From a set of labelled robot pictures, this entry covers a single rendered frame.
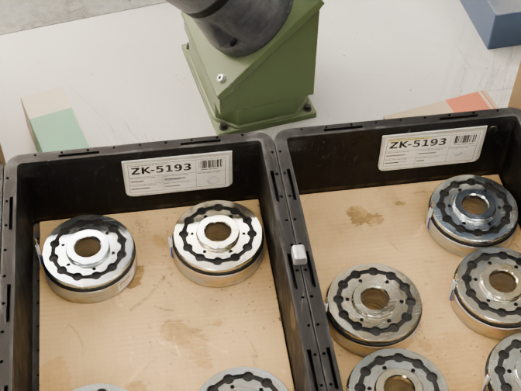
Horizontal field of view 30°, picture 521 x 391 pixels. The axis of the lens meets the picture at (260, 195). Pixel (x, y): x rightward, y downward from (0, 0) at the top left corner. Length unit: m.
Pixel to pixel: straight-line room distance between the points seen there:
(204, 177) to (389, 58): 0.53
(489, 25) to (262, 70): 0.41
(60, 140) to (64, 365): 0.41
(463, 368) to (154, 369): 0.32
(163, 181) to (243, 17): 0.29
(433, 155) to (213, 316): 0.33
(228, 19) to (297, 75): 0.15
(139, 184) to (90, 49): 0.49
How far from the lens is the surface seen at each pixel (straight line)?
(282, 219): 1.02
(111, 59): 1.56
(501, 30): 1.59
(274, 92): 1.40
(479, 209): 1.17
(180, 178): 1.13
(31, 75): 1.55
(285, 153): 1.09
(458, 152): 1.19
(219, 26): 1.33
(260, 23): 1.32
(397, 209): 1.18
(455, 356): 1.07
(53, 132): 1.37
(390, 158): 1.16
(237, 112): 1.40
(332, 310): 1.04
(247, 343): 1.05
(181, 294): 1.09
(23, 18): 2.80
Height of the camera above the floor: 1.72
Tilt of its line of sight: 49 degrees down
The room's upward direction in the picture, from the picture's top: 1 degrees clockwise
